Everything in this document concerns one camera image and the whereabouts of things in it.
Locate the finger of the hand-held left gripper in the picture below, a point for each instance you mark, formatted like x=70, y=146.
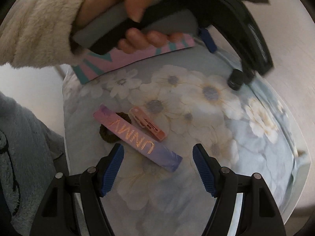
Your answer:
x=249, y=75
x=208, y=40

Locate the pink patterned cardboard box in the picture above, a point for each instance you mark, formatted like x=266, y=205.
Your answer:
x=94, y=68

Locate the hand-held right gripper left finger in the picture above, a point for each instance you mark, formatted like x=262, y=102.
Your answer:
x=112, y=169

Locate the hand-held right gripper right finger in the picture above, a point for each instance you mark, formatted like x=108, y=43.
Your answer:
x=204, y=169

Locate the person's left forearm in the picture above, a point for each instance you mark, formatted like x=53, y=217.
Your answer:
x=37, y=29

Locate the long pink purple box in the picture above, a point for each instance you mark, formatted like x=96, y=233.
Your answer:
x=137, y=140

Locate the floral light blue cloth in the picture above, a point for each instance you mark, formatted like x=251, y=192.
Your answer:
x=172, y=91

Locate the pink hair clip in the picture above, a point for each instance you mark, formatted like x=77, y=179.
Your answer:
x=147, y=125

